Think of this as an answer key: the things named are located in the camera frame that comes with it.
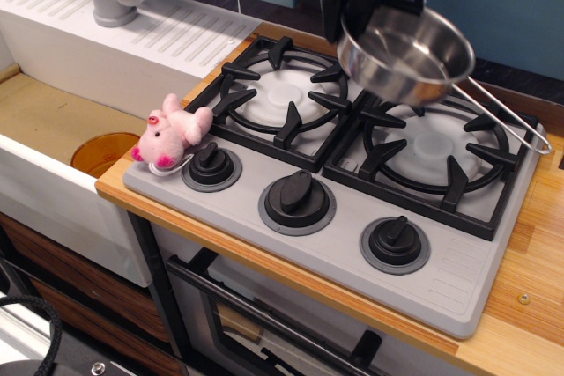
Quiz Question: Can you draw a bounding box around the black right burner grate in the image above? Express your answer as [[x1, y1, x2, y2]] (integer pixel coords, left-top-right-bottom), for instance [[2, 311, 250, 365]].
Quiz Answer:
[[323, 92, 533, 241]]

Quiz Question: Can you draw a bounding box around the black oven door handle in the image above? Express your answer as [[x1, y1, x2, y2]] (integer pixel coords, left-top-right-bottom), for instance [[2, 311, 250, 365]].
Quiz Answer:
[[166, 251, 382, 375]]

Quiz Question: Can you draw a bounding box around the black right stove knob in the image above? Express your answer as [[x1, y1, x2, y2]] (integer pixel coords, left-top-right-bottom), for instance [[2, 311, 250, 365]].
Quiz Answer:
[[360, 216, 431, 276]]

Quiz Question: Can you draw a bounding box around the pink stuffed pig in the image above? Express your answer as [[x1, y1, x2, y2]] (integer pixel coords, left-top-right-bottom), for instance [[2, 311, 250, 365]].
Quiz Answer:
[[131, 93, 213, 171]]

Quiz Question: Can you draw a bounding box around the black left stove knob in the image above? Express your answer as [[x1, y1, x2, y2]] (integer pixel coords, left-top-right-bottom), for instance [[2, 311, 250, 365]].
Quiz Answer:
[[182, 142, 242, 193]]

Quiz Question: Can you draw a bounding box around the stainless steel pan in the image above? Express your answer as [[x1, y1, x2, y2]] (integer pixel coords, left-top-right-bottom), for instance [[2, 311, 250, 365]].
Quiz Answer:
[[337, 6, 553, 155]]

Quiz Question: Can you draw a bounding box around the black braided cable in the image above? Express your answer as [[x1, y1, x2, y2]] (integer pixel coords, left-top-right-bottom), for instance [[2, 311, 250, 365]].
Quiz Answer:
[[0, 294, 63, 376]]

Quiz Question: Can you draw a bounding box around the black stove knob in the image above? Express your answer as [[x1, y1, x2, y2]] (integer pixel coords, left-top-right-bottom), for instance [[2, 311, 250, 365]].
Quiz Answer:
[[258, 170, 337, 237], [182, 142, 242, 193], [360, 216, 431, 276]]

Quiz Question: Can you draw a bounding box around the grey toy stove top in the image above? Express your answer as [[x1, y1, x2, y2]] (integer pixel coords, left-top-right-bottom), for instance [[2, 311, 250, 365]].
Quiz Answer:
[[122, 34, 548, 341]]

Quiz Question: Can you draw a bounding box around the toy oven door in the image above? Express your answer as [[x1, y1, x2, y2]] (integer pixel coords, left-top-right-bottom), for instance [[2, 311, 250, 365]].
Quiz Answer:
[[159, 240, 464, 375]]

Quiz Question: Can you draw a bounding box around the wooden drawer unit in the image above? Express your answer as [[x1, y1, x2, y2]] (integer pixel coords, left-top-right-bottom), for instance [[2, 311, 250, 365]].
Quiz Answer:
[[1, 215, 188, 375]]

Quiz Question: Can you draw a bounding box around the orange plastic bowl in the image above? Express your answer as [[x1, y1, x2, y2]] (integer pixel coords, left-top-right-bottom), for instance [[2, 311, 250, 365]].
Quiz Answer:
[[70, 132, 139, 178]]

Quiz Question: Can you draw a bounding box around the black middle stove knob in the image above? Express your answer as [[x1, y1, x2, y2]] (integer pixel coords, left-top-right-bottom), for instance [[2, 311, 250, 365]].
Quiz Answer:
[[258, 170, 337, 237]]

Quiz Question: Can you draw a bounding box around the black left burner grate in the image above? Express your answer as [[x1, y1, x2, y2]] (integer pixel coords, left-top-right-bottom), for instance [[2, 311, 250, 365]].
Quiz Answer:
[[186, 36, 364, 173]]

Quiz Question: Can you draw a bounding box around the white toy sink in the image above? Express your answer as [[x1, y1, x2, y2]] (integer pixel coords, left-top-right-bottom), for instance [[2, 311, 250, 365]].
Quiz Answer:
[[1, 0, 258, 287]]

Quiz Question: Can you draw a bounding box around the black burner grate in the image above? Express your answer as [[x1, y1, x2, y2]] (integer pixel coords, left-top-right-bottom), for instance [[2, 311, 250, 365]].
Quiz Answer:
[[186, 36, 364, 173], [323, 92, 533, 241]]

